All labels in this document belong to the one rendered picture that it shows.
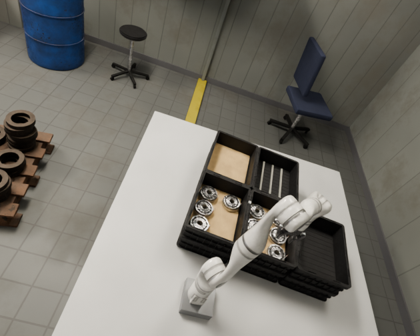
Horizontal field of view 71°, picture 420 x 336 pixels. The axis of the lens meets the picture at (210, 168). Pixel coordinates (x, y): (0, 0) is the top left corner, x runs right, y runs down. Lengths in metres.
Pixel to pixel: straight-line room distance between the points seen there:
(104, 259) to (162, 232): 0.33
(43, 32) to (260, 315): 3.25
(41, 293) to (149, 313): 0.97
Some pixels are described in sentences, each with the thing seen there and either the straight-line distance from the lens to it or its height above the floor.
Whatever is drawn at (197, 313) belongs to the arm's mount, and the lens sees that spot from 1.51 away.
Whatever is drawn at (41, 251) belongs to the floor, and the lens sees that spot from 2.42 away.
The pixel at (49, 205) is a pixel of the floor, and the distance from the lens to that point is 2.61.
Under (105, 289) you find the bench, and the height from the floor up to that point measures 0.70.
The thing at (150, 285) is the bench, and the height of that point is 0.70.
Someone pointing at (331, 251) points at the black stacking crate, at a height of 0.83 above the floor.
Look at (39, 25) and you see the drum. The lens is 3.69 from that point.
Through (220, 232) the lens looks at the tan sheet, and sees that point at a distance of 1.62.
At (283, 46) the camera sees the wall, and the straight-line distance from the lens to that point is 4.03.
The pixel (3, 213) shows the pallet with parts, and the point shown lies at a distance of 2.44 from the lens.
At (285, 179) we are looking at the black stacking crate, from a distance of 2.09.
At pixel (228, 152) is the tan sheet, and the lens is 2.03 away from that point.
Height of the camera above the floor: 2.16
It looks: 45 degrees down
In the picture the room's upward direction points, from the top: 25 degrees clockwise
